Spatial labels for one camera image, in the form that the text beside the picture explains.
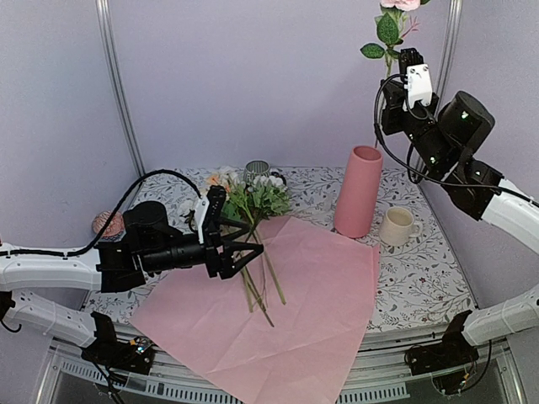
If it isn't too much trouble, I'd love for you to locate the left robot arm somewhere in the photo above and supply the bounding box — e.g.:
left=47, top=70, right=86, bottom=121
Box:
left=1, top=198, right=264, bottom=369

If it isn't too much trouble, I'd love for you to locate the right aluminium frame post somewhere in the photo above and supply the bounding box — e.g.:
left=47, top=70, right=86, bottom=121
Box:
left=412, top=0, right=463, bottom=180

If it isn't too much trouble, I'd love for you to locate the pink wrapping paper sheet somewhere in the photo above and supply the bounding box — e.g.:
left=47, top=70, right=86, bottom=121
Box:
left=128, top=214, right=382, bottom=404

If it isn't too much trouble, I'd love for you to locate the tall pink vase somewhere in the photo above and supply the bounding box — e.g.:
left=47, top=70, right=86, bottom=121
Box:
left=334, top=146, right=383, bottom=238

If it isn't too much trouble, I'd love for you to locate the white coffee mug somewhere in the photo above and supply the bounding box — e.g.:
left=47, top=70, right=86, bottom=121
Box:
left=379, top=206, right=423, bottom=247

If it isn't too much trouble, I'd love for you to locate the aluminium front rail base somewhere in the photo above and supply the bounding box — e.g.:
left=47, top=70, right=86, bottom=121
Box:
left=34, top=325, right=531, bottom=403

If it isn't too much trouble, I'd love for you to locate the pink flower bouquet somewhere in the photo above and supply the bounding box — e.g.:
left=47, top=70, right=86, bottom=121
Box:
left=201, top=167, right=291, bottom=326

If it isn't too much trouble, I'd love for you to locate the pink rose flower stem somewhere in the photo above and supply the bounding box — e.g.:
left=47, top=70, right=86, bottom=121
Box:
left=360, top=0, right=430, bottom=78

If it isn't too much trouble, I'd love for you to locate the aluminium frame post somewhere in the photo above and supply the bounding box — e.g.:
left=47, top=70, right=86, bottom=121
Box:
left=412, top=0, right=463, bottom=180
left=95, top=0, right=146, bottom=176

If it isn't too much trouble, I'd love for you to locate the striped ceramic cup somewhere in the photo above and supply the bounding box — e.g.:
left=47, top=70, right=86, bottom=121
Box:
left=244, top=160, right=270, bottom=178

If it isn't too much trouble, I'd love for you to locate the dark red saucer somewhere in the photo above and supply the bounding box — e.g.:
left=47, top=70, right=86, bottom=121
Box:
left=271, top=171, right=287, bottom=186

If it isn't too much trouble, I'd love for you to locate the left aluminium frame post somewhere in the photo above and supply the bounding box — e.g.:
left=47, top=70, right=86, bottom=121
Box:
left=95, top=0, right=146, bottom=176

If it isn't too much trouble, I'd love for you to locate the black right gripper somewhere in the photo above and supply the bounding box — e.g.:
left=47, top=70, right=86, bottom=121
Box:
left=382, top=77, right=454, bottom=174

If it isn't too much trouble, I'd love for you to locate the floral patterned tablecloth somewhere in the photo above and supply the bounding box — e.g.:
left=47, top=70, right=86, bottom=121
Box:
left=82, top=167, right=475, bottom=333

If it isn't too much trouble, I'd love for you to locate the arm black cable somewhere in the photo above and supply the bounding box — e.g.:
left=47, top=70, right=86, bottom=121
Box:
left=0, top=168, right=203, bottom=258
left=373, top=73, right=539, bottom=211

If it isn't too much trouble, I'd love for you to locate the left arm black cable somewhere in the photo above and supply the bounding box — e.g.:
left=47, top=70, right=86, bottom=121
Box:
left=0, top=168, right=203, bottom=258

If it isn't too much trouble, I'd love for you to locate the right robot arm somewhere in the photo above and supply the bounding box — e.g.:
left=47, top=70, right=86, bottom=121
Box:
left=374, top=75, right=538, bottom=373

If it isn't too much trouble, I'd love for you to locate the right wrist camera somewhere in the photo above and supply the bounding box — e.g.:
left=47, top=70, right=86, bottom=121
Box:
left=398, top=48, right=433, bottom=112

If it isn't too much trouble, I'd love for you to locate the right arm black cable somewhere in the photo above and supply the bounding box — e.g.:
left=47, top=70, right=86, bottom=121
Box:
left=373, top=73, right=539, bottom=211

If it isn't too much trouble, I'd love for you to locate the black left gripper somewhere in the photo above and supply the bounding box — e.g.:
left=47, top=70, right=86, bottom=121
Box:
left=142, top=217, right=264, bottom=279

